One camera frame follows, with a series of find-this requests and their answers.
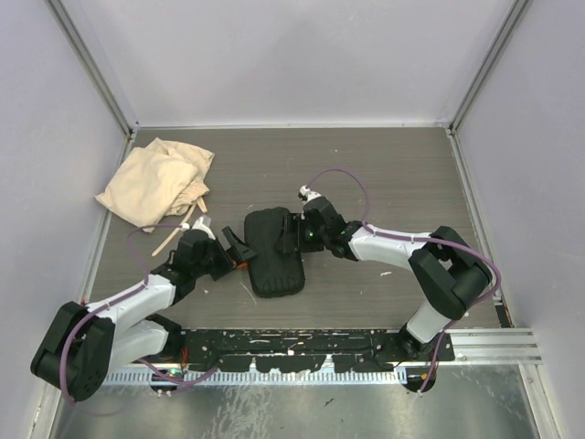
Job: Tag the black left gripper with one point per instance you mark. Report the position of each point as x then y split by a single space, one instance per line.
237 251

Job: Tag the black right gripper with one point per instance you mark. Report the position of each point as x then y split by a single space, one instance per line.
292 225

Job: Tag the black plastic tool case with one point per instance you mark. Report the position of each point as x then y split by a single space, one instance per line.
272 273

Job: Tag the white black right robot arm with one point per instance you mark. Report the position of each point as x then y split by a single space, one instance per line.
451 275

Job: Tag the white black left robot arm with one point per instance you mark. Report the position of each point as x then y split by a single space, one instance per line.
85 343

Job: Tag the beige cloth drawstring bag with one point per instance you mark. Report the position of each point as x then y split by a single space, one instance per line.
163 179

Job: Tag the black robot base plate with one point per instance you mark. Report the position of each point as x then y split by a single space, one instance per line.
265 350

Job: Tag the white slotted cable duct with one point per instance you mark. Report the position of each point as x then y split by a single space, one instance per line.
324 376

